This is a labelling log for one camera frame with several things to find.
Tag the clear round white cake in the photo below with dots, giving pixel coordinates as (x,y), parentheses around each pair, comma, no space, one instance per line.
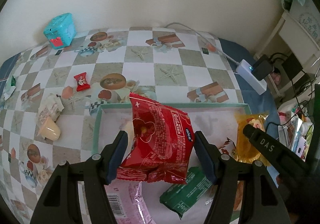
(129,129)

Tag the teal toy box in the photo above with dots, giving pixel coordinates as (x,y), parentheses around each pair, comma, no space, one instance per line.
(60,31)

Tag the small red candy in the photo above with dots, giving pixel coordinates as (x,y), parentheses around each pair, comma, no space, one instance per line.
(82,83)

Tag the green snack packet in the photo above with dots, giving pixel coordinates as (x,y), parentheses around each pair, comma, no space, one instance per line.
(179,198)

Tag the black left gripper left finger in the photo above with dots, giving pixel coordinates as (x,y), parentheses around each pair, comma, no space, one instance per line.
(59,201)

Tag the torn silver green wrapper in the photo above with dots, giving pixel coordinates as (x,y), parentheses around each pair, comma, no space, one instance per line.
(9,87)

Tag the yellow cake packet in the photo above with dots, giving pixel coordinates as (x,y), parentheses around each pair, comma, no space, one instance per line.
(245,150)

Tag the white power strip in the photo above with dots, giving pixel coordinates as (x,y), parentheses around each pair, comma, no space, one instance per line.
(244,69)

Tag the black power adapter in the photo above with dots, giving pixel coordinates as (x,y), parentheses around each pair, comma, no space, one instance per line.
(262,67)

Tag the patterned checkered tablecloth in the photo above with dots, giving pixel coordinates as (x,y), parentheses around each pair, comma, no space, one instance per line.
(163,64)

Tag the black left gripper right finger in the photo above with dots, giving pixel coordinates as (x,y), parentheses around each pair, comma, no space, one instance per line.
(261,201)

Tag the red brown snack packet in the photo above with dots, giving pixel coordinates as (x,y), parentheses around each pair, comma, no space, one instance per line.
(229,148)

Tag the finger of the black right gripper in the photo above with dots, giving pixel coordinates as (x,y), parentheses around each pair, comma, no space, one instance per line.
(286,162)

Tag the pink barcode snack packet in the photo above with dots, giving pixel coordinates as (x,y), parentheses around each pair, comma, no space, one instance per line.
(127,203)

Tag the white shelf unit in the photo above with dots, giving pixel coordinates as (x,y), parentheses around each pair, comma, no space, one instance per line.
(296,32)

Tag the crumpled white wrapper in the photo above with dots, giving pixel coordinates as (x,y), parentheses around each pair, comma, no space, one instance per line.
(51,106)

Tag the red foil snack bag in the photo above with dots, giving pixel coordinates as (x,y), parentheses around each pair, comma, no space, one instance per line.
(162,143)

